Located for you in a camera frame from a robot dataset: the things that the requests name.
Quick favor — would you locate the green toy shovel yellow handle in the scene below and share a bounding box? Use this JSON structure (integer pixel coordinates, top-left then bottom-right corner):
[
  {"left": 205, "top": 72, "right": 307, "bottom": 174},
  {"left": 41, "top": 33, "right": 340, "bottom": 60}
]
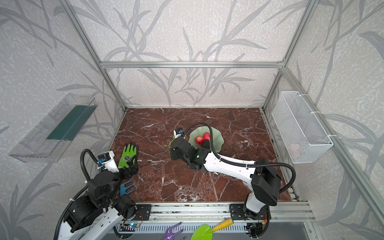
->
[{"left": 191, "top": 219, "right": 234, "bottom": 240}]

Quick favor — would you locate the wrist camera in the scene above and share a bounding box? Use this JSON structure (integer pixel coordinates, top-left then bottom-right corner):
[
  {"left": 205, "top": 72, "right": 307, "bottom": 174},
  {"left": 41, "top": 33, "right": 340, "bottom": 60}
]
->
[
  {"left": 174, "top": 128, "right": 184, "bottom": 139},
  {"left": 98, "top": 151, "right": 119, "bottom": 173}
]

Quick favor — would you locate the dark fake avocado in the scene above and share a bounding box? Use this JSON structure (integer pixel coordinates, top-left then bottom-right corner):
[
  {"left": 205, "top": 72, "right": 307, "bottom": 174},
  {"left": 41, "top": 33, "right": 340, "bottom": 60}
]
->
[{"left": 201, "top": 140, "right": 211, "bottom": 150}]

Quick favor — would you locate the red fake apple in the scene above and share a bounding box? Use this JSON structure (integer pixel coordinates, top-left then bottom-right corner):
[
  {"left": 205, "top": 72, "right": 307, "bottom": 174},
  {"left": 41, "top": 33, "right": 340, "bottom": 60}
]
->
[{"left": 203, "top": 133, "right": 211, "bottom": 140}]

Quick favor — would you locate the white wire mesh basket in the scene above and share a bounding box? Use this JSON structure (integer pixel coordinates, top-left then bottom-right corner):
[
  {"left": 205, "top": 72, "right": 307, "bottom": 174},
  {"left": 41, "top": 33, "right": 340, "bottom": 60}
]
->
[{"left": 272, "top": 91, "right": 334, "bottom": 164}]

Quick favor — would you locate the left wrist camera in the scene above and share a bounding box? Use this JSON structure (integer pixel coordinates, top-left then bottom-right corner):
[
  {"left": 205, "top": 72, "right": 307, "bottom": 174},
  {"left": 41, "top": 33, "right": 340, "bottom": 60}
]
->
[{"left": 98, "top": 151, "right": 119, "bottom": 173}]

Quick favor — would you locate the blue toy garden fork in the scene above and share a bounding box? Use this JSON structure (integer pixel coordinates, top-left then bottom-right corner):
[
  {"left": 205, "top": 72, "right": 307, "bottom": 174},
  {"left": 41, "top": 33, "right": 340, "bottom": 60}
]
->
[{"left": 120, "top": 180, "right": 136, "bottom": 196}]

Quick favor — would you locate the light green wavy fruit bowl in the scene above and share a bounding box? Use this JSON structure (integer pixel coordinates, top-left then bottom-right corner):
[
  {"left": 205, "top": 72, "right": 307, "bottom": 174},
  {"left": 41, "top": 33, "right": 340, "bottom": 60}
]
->
[{"left": 188, "top": 126, "right": 225, "bottom": 153}]

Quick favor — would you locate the pink item in basket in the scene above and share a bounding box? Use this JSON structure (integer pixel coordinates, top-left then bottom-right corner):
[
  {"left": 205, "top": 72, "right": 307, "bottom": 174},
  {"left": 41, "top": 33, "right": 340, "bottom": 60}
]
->
[{"left": 289, "top": 144, "right": 301, "bottom": 160}]

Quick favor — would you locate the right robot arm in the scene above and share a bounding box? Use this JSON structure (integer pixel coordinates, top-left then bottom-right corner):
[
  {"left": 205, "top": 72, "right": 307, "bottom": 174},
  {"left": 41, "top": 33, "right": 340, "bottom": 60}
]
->
[{"left": 170, "top": 123, "right": 297, "bottom": 222}]

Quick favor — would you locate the aluminium front rail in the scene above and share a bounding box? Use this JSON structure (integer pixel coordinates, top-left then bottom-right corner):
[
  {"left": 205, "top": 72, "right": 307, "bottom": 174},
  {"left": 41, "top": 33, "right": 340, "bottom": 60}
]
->
[{"left": 62, "top": 201, "right": 316, "bottom": 224}]

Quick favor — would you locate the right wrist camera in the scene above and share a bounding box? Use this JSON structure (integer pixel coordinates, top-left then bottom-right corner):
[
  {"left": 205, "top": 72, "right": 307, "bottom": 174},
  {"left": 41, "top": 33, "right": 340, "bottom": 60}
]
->
[{"left": 174, "top": 128, "right": 184, "bottom": 139}]

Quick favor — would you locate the purple toy garden fork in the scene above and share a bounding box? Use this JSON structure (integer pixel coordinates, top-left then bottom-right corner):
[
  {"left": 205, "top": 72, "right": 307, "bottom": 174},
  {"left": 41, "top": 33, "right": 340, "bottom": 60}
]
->
[{"left": 162, "top": 222, "right": 184, "bottom": 240}]

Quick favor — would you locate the green black work glove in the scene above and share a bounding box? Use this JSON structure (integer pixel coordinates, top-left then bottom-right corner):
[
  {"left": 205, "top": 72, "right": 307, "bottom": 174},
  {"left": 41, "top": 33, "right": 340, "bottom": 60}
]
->
[{"left": 118, "top": 142, "right": 139, "bottom": 169}]

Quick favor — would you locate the clear plastic wall shelf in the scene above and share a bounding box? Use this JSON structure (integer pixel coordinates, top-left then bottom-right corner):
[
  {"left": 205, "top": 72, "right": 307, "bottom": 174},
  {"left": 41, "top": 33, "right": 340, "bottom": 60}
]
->
[{"left": 9, "top": 94, "right": 98, "bottom": 163}]

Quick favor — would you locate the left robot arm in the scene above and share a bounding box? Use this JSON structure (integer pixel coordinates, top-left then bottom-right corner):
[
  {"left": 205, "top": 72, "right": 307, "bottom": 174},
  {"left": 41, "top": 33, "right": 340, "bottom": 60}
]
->
[{"left": 54, "top": 143, "right": 139, "bottom": 240}]

